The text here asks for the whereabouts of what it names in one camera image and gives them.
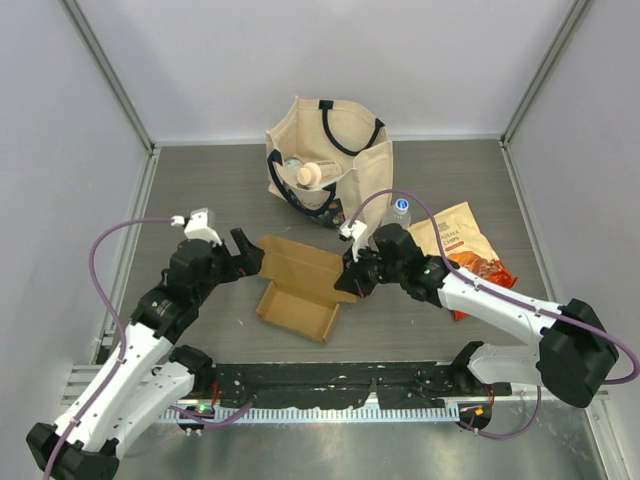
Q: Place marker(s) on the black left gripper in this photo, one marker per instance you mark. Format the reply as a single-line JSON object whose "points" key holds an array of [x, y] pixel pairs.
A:
{"points": [[248, 262]]}

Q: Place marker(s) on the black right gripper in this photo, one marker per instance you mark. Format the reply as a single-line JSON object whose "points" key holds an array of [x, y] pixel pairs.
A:
{"points": [[353, 280]]}

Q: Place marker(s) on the brown cardboard box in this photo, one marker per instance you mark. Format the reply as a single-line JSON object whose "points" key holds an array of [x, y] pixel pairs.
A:
{"points": [[301, 296]]}

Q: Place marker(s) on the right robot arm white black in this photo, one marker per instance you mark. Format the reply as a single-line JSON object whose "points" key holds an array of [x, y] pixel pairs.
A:
{"points": [[564, 348]]}

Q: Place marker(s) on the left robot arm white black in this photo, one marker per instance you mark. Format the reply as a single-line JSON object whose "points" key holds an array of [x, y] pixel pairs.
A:
{"points": [[148, 373]]}

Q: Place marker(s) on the clear plastic water bottle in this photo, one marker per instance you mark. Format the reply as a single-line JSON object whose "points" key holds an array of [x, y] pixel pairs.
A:
{"points": [[398, 213]]}

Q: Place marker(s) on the white item in bag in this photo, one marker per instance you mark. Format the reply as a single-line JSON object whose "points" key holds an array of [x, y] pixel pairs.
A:
{"points": [[293, 163]]}

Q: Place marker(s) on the peach capped bottle in bag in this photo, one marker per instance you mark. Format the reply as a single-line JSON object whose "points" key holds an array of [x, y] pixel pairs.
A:
{"points": [[314, 174]]}

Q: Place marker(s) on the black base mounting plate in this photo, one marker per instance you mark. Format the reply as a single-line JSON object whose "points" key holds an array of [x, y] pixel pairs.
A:
{"points": [[338, 386]]}

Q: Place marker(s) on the cassava chips snack bag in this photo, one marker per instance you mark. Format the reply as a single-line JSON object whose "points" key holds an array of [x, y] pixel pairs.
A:
{"points": [[465, 245]]}

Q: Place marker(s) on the beige canvas tote bag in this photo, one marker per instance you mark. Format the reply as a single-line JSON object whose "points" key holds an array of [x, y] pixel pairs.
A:
{"points": [[337, 130]]}

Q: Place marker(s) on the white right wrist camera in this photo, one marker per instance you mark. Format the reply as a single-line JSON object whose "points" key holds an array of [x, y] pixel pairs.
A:
{"points": [[355, 231]]}

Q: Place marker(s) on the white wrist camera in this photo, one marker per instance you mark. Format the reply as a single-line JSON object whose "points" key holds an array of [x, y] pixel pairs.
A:
{"points": [[355, 231], [199, 225]]}

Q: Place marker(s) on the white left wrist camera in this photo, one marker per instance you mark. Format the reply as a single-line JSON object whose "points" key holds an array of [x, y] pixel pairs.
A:
{"points": [[199, 225]]}

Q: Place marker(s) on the white slotted cable duct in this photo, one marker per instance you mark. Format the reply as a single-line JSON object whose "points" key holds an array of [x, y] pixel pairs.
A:
{"points": [[369, 413]]}

